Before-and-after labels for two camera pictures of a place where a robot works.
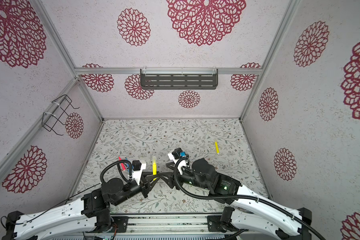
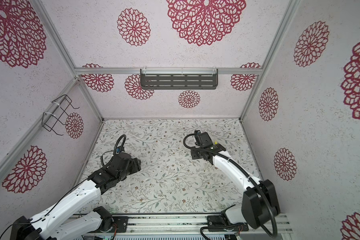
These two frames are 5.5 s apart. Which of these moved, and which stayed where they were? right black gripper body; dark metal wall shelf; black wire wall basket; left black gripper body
Moved: left black gripper body; right black gripper body
Stayed: dark metal wall shelf; black wire wall basket
